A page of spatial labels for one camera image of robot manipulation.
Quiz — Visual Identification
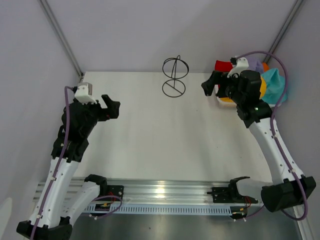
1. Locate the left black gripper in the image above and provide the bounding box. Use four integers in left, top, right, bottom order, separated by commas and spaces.
79, 94, 120, 137

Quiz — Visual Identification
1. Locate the black wire hat stand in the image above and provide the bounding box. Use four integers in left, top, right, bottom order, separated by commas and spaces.
161, 55, 190, 99

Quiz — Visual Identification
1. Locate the orange bucket hat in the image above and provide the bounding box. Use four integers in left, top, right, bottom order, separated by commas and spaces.
262, 62, 270, 73

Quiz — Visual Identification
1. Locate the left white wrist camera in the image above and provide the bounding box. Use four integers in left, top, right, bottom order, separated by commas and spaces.
74, 82, 98, 105

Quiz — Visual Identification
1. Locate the white slotted cable duct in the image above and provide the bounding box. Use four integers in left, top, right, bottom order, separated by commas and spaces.
82, 204, 232, 216

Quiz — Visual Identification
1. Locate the red bucket hat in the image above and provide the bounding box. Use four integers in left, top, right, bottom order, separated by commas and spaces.
214, 60, 233, 73

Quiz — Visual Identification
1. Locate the right aluminium corner post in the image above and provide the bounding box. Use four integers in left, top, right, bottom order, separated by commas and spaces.
268, 0, 308, 55

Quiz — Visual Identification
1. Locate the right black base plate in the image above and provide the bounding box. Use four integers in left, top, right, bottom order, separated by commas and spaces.
206, 187, 258, 204

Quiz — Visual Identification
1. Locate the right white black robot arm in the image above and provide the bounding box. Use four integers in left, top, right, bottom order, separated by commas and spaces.
201, 70, 316, 212

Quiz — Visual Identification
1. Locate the left aluminium corner post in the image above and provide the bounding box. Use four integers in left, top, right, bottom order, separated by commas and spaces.
37, 0, 84, 81

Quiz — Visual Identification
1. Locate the lavender bucket hat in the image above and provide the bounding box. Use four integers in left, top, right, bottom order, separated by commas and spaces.
236, 55, 264, 74

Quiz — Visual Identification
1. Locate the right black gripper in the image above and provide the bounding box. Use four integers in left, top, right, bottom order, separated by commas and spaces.
201, 70, 245, 105

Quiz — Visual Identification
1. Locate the yellow bucket hat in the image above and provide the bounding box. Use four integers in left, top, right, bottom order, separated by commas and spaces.
219, 76, 267, 104

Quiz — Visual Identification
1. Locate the white plastic basket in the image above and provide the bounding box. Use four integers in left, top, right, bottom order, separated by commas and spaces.
216, 96, 237, 108

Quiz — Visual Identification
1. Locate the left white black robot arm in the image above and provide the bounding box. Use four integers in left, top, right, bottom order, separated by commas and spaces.
16, 94, 121, 240

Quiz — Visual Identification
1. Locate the teal bucket hat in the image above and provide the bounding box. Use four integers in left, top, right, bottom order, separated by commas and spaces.
261, 68, 285, 105

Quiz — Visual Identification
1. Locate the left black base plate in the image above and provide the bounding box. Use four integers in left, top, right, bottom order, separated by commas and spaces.
99, 185, 125, 202

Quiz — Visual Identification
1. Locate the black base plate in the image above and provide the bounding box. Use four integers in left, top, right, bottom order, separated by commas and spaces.
206, 187, 258, 204
99, 185, 125, 202

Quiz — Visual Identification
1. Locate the aluminium corner post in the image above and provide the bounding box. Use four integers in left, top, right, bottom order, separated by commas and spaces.
268, 0, 308, 55
37, 0, 84, 81

